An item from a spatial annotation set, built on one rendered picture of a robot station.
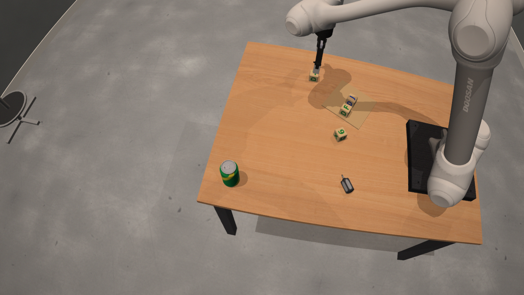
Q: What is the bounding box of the green and yellow drink can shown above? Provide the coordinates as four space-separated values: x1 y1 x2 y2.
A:
220 160 240 187

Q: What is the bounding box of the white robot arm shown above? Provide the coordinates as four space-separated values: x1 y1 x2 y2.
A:
285 0 524 208

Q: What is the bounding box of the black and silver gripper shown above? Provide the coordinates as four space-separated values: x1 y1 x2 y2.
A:
313 29 333 74

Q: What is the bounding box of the tan flat mat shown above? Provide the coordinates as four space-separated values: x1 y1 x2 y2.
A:
322 80 377 129

